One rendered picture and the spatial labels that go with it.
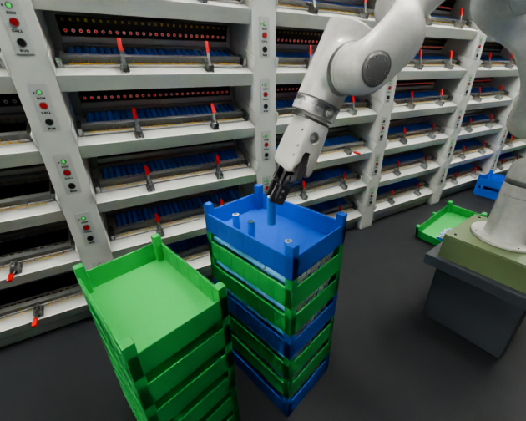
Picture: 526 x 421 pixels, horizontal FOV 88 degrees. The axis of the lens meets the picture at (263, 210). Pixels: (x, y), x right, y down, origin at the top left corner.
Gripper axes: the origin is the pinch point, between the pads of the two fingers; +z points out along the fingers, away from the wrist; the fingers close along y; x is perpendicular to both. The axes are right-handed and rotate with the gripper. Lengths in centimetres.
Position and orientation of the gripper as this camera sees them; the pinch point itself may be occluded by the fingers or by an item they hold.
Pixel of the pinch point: (277, 191)
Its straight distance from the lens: 55.8
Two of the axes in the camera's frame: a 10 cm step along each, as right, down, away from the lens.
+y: -2.6, -4.2, 8.7
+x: -8.8, -2.6, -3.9
